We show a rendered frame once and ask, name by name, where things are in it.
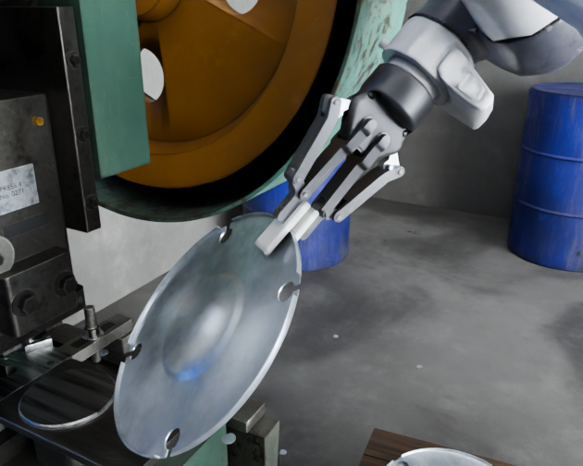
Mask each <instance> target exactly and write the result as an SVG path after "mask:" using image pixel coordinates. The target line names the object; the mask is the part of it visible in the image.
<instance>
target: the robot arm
mask: <svg viewBox="0 0 583 466"><path fill-rule="evenodd" d="M378 47H379V48H381V49H382V50H383V52H382V58H383V60H384V63H383V64H379V65H378V66H377V67H376V69H375V70H374V71H373V72H372V73H371V75H370V76H369V77H368V78H367V79H366V81H365V82H364V83H363V84H362V86H361V89H360V90H359V91H358V92H356V93H354V94H352V95H350V96H349V97H348V98H347V99H343V98H340V97H338V96H335V95H331V94H328V93H325V94H323V95H322V96H321V98H320V103H319V108H318V111H317V115H316V118H315V119H314V121H313V123H312V125H311V126H310V128H309V130H308V131H307V133H306V134H305V136H304V139H303V140H302V142H301V144H300V146H299V147H298V149H297V151H296V153H295V154H294V156H293V158H292V159H291V161H290V163H289V165H288V166H287V168H286V170H285V172H284V177H285V178H286V179H287V180H288V182H289V186H288V189H289V191H290V192H289V193H288V195H287V196H286V197H285V198H284V199H283V200H282V202H281V203H280V204H279V205H278V206H277V208H276V209H275V210H274V212H273V214H272V215H273V216H275V217H276V218H275V219H274V221H273V222H272V223H271V224H270V225H269V226H268V228H267V229H266V230H265V231H264V232H263V234H262V235H261V236H260V237H259V238H258V239H257V241H256V242H255V243H254V244H255V245H256V246H257V247H258V248H259V249H260V250H261V251H262V252H263V253H264V254H265V255H266V256H268V255H269V254H270V253H271V252H272V251H273V250H274V249H275V248H276V247H277V246H278V244H279V243H280V242H281V241H282V240H283V238H284V237H285V236H286V235H287V234H288V233H289V231H290V230H292V232H293V233H294V235H295V237H296V239H297V241H298V240H299V239H301V240H305V239H307V238H308V236H309V235H310V234H311V233H312V232H313V230H314V229H315V228H316V226H317V225H318V224H319V223H320V221H321V220H323V219H325V220H333V221H335V222H337V223H340V222H341V221H342V220H343V219H344V218H346V217H347V216H348V215H349V214H350V213H352V212H353V211H354V210H355V209H356V208H358V207H359V206H360V205H361V204H362V203H363V202H365V201H366V200H367V199H368V198H370V197H371V196H372V195H373V194H374V193H375V192H377V191H378V190H379V189H380V188H382V187H383V186H384V185H385V184H386V183H387V182H389V181H391V180H394V179H396V178H399V177H401V176H402V175H403V174H404V168H403V167H402V166H399V160H398V154H397V153H398V152H399V151H400V150H401V148H402V146H403V141H404V139H405V138H406V137H407V136H408V135H409V134H410V133H412V132H413V131H415V130H416V129H417V127H418V126H419V125H420V124H421V123H422V121H423V120H424V119H425V118H426V117H427V115H428V114H429V113H430V112H431V111H432V109H433V104H436V105H437V106H438V107H439V108H441V109H442V110H443V111H445V112H446V113H448V114H449V115H451V116H452V117H455V118H456V119H458V120H459V121H461V122H463V123H464V124H466V125H467V126H468V127H470V128H471V129H478V128H479V127H480V126H481V125H482V124H483V123H484V122H485V121H486V120H487V118H488V117H489V115H490V112H491V111H492V107H493V96H494V95H493V94H492V92H491V91H490V89H489V88H488V86H487V85H486V84H485V82H484V81H483V80H482V78H481V77H480V76H479V75H478V74H477V72H476V71H475V70H474V66H475V65H476V64H477V62H478V61H483V60H488V61H489V62H491V63H492V64H493V65H495V66H497V67H499V68H501V69H503V70H506V71H509V72H511V73H514V74H516V75H518V76H520V77H524V76H535V75H545V74H552V73H553V72H555V71H558V70H560V69H562V68H563V67H565V66H566V65H567V64H568V63H570V62H571V61H572V60H573V59H574V58H576V57H577V56H578V55H579V54H581V53H582V52H583V0H428V1H427V2H426V3H425V4H424V5H422V6H421V7H420V8H419V9H418V10H417V11H416V12H415V13H414V14H412V15H411V16H410V17H409V18H408V20H407V21H406V23H405V24H404V25H403V27H402V28H401V29H400V30H399V31H398V33H397V34H396V35H395V36H394V38H393V39H392V40H391V41H390V42H389V41H388V40H387V39H386V38H383V39H381V41H380V42H379V44H378ZM340 117H342V119H341V128H340V129H339V131H338V132H337V133H336V134H335V135H334V136H333V137H332V138H331V140H330V144H329V145H328V147H327V148H326V149H325V150H324V151H323V152H322V153H321V154H319V153H320V151H321V150H322V148H323V146H324V144H325V143H326V141H327V139H328V137H329V135H330V133H331V132H332V131H333V129H334V127H335V125H336V123H337V120H338V118H340ZM318 155H319V156H318ZM345 157H346V160H345V161H344V163H343V164H342V165H341V167H340V168H339V169H338V170H337V172H336V173H335V174H334V176H333V177H332V178H331V179H330V181H329V182H328V183H327V185H326V186H325V187H324V189H323V190H322V191H321V192H320V193H319V194H318V195H317V196H316V198H315V199H314V201H313V202H312V203H311V205H310V204H309V203H308V202H306V201H305V200H307V199H309V198H310V197H311V195H312V194H313V193H314V192H315V191H316V190H317V189H318V187H319V186H320V185H321V184H322V183H323V182H324V181H325V180H326V179H327V177H328V176H329V175H330V174H331V173H332V172H333V171H334V169H335V168H336V167H337V166H338V165H339V164H340V163H341V162H342V160H343V159H344V158H345ZM383 157H384V159H383V160H381V161H379V162H378V166H376V167H374V168H372V169H371V170H370V171H368V172H367V173H366V174H365V175H364V176H362V177H361V178H360V179H359V180H357V179H358V178H359V177H360V176H361V174H362V173H363V172H364V171H365V170H368V169H369V168H370V167H371V166H372V164H373V163H374V162H375V161H376V160H377V159H379V158H383ZM356 180H357V181H356ZM355 181H356V182H355Z"/></svg>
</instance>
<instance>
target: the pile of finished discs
mask: <svg viewBox="0 0 583 466"><path fill-rule="evenodd" d="M386 466H492V464H490V463H488V462H486V461H485V460H483V459H480V458H478V457H476V456H473V455H471V454H468V453H465V452H462V451H458V450H454V449H448V448H421V449H416V450H412V451H409V452H406V453H404V454H402V456H401V457H400V458H399V459H397V460H395V461H393V460H392V461H391V462H390V463H388V464H387V465H386Z"/></svg>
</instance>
